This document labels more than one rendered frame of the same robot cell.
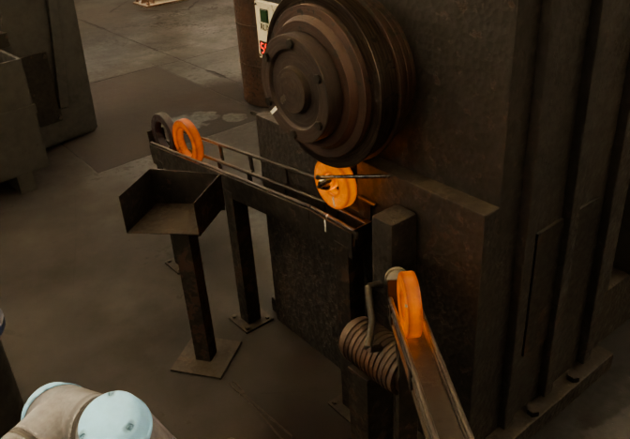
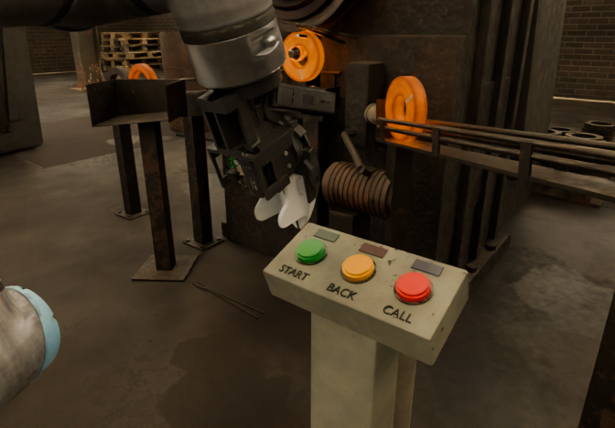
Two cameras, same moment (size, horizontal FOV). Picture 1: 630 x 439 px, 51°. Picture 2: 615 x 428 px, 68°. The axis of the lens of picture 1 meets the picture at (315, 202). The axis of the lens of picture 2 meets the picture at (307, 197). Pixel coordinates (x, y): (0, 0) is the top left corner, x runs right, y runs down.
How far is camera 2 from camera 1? 0.88 m
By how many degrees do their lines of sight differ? 16
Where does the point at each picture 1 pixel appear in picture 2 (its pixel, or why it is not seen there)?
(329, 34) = not seen: outside the picture
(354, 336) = (339, 172)
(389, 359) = (380, 180)
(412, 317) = (418, 104)
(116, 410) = not seen: outside the picture
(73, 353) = (26, 276)
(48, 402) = not seen: outside the picture
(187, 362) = (147, 272)
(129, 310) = (83, 245)
